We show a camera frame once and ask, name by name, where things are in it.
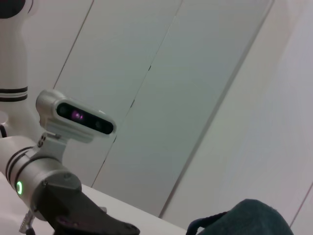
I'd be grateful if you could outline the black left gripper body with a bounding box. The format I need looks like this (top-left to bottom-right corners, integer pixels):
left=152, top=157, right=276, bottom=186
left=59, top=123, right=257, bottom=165
left=31, top=172, right=142, bottom=235

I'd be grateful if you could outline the dark teal fabric bag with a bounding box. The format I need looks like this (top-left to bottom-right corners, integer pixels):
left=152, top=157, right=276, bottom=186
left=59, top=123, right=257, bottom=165
left=187, top=198, right=295, bottom=235

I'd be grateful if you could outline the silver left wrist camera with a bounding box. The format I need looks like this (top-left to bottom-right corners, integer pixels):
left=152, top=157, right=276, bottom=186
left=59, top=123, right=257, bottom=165
left=36, top=89, right=117, bottom=157

